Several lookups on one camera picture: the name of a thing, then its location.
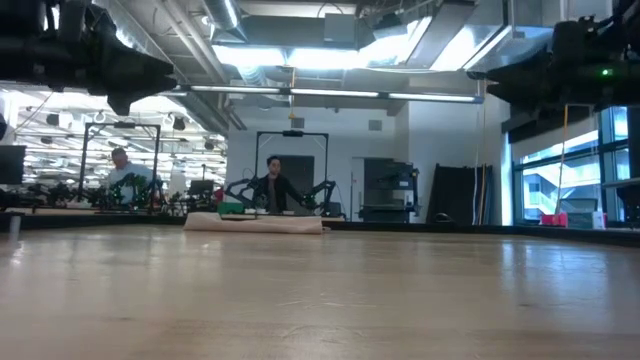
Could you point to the white box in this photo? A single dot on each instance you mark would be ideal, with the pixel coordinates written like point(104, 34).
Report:
point(598, 220)

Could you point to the long ceiling light fixture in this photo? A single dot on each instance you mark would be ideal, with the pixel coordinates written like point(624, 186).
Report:
point(330, 93)

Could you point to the black robot station gantry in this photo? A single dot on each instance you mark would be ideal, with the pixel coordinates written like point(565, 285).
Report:
point(122, 125)
point(292, 133)

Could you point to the background black robot arm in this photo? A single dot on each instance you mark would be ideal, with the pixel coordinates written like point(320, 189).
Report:
point(235, 187)
point(322, 189)

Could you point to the red box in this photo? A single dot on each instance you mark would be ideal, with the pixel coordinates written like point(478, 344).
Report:
point(554, 220)

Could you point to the black background monitor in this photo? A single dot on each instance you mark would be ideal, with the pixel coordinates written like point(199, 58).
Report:
point(11, 165)

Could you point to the pink folded cloth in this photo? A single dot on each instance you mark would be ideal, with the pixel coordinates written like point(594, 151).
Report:
point(240, 223)

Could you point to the black equipment rack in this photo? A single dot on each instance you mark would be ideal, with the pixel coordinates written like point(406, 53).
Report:
point(390, 190)

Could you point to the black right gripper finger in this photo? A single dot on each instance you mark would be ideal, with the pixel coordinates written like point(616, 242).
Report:
point(530, 82)

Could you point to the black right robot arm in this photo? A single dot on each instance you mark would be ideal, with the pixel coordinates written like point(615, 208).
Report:
point(622, 60)

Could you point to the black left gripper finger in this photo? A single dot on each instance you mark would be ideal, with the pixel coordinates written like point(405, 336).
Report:
point(130, 70)

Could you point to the green box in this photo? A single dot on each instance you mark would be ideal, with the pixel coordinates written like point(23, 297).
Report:
point(231, 208)

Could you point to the wooden top workbench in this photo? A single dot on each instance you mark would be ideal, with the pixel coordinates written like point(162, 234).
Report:
point(50, 211)

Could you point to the black aluminium table frame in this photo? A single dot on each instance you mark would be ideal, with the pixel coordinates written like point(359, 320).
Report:
point(525, 230)

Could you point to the black standing panel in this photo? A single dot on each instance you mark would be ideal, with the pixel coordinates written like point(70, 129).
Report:
point(457, 195)

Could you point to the person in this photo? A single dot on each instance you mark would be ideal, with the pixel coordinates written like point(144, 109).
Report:
point(274, 190)
point(125, 175)

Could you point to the teal bin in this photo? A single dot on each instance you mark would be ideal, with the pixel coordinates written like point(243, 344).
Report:
point(580, 220)

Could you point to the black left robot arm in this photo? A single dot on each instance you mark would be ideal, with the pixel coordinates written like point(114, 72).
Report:
point(25, 50)

